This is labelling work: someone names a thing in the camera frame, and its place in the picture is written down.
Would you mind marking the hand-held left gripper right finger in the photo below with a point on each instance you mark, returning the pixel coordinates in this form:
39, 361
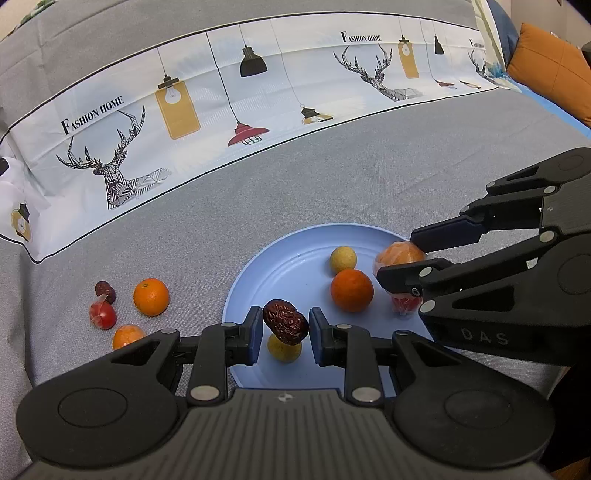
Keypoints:
318, 339

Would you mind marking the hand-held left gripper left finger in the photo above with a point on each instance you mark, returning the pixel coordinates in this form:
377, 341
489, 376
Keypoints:
254, 337

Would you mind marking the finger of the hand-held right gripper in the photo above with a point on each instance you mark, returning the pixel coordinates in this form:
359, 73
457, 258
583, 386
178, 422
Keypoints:
406, 277
448, 233

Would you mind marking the plastic-wrapped orange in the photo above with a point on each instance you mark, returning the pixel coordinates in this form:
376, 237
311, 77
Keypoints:
397, 256
127, 336

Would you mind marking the plastic-wrapped cherry tomato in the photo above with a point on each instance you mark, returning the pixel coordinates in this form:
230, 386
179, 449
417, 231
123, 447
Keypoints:
102, 316
406, 304

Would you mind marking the small yellow fruit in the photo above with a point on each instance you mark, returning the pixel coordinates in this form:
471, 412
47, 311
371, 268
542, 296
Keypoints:
342, 259
284, 353

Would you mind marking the dark red jujube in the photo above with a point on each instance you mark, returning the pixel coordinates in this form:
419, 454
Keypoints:
285, 321
105, 291

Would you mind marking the bare orange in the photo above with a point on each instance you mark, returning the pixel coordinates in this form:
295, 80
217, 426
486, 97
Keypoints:
352, 290
151, 297

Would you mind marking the blue round plate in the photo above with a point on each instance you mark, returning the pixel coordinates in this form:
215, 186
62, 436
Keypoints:
300, 277

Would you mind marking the light blue bedsheet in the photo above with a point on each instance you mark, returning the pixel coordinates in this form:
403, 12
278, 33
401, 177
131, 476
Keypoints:
554, 108

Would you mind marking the orange pillow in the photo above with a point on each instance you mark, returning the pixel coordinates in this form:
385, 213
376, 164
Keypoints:
549, 69

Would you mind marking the striped cloth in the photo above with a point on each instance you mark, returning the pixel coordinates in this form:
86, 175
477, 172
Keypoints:
485, 27

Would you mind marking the blue pillow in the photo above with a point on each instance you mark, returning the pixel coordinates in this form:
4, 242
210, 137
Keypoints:
505, 32

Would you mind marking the leaf patterned cloth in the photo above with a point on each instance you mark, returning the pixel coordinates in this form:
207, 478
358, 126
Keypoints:
34, 8

